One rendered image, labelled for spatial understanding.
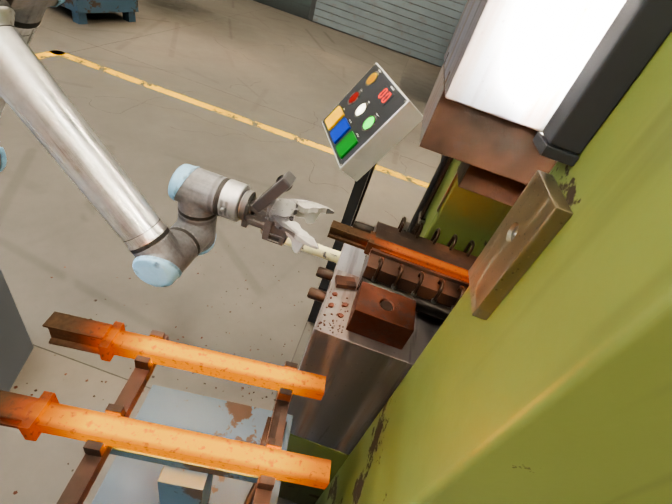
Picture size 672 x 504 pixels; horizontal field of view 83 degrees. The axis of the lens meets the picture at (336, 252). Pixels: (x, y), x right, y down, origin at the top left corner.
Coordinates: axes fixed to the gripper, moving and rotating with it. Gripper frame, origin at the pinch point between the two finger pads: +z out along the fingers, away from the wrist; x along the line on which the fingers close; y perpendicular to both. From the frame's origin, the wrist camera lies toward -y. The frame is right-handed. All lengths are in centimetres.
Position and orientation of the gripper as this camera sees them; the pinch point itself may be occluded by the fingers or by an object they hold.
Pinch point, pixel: (328, 226)
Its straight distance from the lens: 86.0
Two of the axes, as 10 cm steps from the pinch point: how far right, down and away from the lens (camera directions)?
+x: -2.2, 5.9, -7.8
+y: -2.6, 7.3, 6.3
